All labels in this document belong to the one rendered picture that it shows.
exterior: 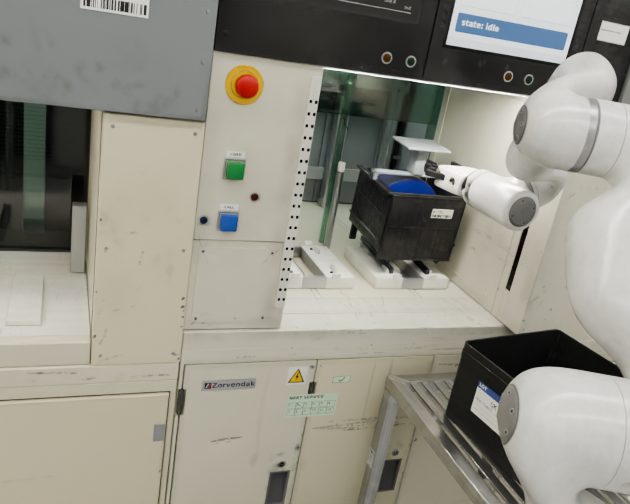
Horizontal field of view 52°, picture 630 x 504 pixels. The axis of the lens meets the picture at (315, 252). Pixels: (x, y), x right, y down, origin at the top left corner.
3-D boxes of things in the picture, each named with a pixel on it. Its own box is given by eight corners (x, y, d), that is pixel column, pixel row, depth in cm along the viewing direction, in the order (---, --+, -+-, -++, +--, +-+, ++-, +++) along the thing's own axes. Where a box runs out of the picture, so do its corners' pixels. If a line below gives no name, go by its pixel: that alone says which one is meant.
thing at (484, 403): (441, 412, 134) (461, 340, 128) (535, 394, 148) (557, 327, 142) (541, 506, 112) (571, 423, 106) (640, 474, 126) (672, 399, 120)
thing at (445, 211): (366, 273, 162) (396, 152, 149) (338, 238, 179) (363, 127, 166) (450, 275, 170) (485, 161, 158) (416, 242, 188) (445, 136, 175)
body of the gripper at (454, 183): (455, 203, 138) (430, 188, 147) (495, 206, 141) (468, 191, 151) (464, 169, 135) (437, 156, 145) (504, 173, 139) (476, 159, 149)
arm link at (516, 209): (505, 166, 136) (466, 178, 134) (545, 185, 124) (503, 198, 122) (507, 202, 139) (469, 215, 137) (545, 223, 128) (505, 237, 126)
